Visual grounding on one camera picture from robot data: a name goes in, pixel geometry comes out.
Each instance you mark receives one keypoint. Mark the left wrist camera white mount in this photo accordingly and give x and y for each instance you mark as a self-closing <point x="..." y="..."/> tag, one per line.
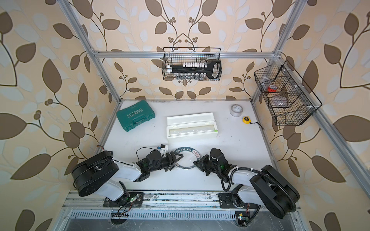
<point x="163" y="149"/>

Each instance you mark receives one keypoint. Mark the black wire basket back wall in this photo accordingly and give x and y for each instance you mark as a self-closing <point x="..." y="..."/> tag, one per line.
<point x="173" y="55"/>

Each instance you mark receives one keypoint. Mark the grey duct tape roll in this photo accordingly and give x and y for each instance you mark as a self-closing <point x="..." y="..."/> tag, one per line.
<point x="236" y="110"/>

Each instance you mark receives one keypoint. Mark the yellow tape measure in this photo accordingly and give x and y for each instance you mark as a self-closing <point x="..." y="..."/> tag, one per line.
<point x="246" y="120"/>

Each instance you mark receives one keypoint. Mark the white plastic wrap dispenser box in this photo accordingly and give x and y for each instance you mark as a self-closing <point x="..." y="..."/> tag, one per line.
<point x="191" y="127"/>

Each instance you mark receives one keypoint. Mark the green plastic tool case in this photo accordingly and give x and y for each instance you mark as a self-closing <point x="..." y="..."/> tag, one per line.
<point x="135" y="115"/>

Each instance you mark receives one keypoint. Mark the white plate dark green rim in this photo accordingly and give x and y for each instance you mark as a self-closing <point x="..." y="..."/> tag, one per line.
<point x="188" y="157"/>

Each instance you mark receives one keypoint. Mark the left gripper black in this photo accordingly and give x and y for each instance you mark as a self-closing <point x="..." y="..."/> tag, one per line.
<point x="170" y="164"/>

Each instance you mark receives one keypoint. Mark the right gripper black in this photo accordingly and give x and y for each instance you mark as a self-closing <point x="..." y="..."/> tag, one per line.
<point x="201" y="162"/>

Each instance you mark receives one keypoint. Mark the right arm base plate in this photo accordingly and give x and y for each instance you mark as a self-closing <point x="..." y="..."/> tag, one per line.
<point x="231" y="201"/>

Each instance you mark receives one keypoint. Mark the aluminium frame front rail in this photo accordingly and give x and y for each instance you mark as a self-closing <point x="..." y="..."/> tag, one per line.
<point x="155" y="200"/>

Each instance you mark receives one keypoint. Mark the black wire basket wall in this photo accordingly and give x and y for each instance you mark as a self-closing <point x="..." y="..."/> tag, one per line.
<point x="294" y="102"/>
<point x="173" y="55"/>

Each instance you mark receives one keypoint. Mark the red item in basket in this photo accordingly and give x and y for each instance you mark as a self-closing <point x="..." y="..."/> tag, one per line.
<point x="272" y="88"/>

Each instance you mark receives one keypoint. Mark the black wire basket right wall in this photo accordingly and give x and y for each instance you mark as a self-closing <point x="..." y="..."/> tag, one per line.
<point x="294" y="102"/>

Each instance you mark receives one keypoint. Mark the black socket set holder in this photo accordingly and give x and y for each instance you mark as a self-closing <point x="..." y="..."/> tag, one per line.
<point x="202" y="70"/>

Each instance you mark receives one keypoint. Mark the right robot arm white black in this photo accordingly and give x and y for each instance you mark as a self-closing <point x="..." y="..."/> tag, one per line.
<point x="263" y="187"/>

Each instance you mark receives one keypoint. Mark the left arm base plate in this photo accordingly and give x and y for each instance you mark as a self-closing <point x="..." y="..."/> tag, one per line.
<point x="135" y="198"/>

